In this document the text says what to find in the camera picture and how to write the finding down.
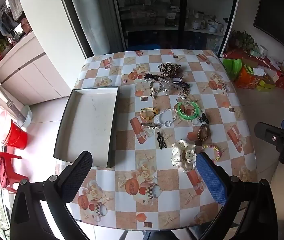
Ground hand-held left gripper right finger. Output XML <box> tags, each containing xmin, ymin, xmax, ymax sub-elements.
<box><xmin>196</xmin><ymin>152</ymin><xmax>279</xmax><ymax>240</ymax></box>

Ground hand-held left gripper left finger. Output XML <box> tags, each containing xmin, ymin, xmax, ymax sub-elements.
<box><xmin>10</xmin><ymin>151</ymin><xmax>93</xmax><ymax>240</ymax></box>

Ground pastel bead bracelet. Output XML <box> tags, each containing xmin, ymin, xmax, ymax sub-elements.
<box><xmin>202</xmin><ymin>144</ymin><xmax>224</xmax><ymax>163</ymax></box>

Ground cream polka dot scrunchie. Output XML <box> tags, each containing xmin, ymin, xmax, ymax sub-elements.
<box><xmin>171</xmin><ymin>139</ymin><xmax>197</xmax><ymax>173</ymax></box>

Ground brown spiral hair tie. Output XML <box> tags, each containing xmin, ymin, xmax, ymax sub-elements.
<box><xmin>197</xmin><ymin>124</ymin><xmax>209</xmax><ymax>141</ymax></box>

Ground shallow grey cardboard box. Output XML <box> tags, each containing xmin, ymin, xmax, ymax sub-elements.
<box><xmin>53</xmin><ymin>86</ymin><xmax>119</xmax><ymax>168</ymax></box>

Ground black claw hair clip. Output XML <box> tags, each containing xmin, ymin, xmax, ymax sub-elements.
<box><xmin>197</xmin><ymin>113</ymin><xmax>210</xmax><ymax>125</ymax></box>

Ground small black hair clip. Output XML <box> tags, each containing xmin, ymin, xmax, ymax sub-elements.
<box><xmin>156</xmin><ymin>131</ymin><xmax>167</xmax><ymax>148</ymax></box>

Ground gold hair tie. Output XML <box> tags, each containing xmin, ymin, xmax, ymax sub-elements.
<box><xmin>140</xmin><ymin>107</ymin><xmax>160</xmax><ymax>119</ymax></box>

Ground orange cardboard box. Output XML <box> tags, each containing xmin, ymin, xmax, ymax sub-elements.
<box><xmin>236</xmin><ymin>66</ymin><xmax>261</xmax><ymax>89</ymax></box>

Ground red plastic bucket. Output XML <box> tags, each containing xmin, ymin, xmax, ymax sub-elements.
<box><xmin>3</xmin><ymin>120</ymin><xmax>28</xmax><ymax>150</ymax></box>

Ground red plastic stool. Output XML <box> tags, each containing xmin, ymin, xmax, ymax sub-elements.
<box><xmin>0</xmin><ymin>148</ymin><xmax>29</xmax><ymax>193</ymax></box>

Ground green bangle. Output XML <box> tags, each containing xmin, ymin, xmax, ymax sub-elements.
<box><xmin>176</xmin><ymin>100</ymin><xmax>200</xmax><ymax>120</ymax></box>

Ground white basin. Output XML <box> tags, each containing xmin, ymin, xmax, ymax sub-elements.
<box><xmin>17</xmin><ymin>105</ymin><xmax>33</xmax><ymax>127</ymax></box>

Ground green plastic bag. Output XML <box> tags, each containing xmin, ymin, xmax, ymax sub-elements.
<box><xmin>222</xmin><ymin>58</ymin><xmax>243</xmax><ymax>80</ymax></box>

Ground small white box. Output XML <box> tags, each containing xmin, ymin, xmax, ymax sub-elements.
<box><xmin>250</xmin><ymin>45</ymin><xmax>268</xmax><ymax>58</ymax></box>

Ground checkered printed tablecloth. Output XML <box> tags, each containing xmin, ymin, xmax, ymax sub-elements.
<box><xmin>70</xmin><ymin>48</ymin><xmax>258</xmax><ymax>230</ymax></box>

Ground grey pole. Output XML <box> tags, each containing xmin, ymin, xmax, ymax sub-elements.
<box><xmin>7</xmin><ymin>101</ymin><xmax>26</xmax><ymax>127</ymax></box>

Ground clear plastic tub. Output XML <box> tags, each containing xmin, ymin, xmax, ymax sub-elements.
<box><xmin>0</xmin><ymin>110</ymin><xmax>13</xmax><ymax>145</ymax></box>

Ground green leafy bouquet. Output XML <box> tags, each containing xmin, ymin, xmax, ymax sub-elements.
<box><xmin>230</xmin><ymin>30</ymin><xmax>258</xmax><ymax>52</ymax></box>

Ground clear claw hair clip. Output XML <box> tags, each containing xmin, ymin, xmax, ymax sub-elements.
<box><xmin>157</xmin><ymin>78</ymin><xmax>182</xmax><ymax>96</ymax></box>

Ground white bow hair clip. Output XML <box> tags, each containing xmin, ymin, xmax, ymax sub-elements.
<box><xmin>149</xmin><ymin>81</ymin><xmax>160</xmax><ymax>103</ymax></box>

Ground white cabinet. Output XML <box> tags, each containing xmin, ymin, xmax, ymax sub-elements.
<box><xmin>0</xmin><ymin>31</ymin><xmax>71</xmax><ymax>105</ymax></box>

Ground leopard print scrunchie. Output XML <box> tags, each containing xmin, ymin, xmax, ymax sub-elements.
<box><xmin>157</xmin><ymin>62</ymin><xmax>182</xmax><ymax>77</ymax></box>

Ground black beaded barrette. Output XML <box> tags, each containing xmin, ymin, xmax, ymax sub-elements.
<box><xmin>143</xmin><ymin>73</ymin><xmax>190</xmax><ymax>88</ymax></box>

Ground blue chair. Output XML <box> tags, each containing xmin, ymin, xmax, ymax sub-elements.
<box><xmin>127</xmin><ymin>44</ymin><xmax>160</xmax><ymax>52</ymax></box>

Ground grey curtain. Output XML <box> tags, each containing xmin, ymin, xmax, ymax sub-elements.
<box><xmin>65</xmin><ymin>0</ymin><xmax>112</xmax><ymax>58</ymax></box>

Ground glass display cabinet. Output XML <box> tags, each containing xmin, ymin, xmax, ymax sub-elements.
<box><xmin>109</xmin><ymin>0</ymin><xmax>241</xmax><ymax>58</ymax></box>

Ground hanging clothes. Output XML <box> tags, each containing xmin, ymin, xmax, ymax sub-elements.
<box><xmin>0</xmin><ymin>0</ymin><xmax>25</xmax><ymax>37</ymax></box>

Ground clear crystal bead bracelet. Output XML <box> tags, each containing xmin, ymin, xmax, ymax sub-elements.
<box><xmin>156</xmin><ymin>107</ymin><xmax>180</xmax><ymax>128</ymax></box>

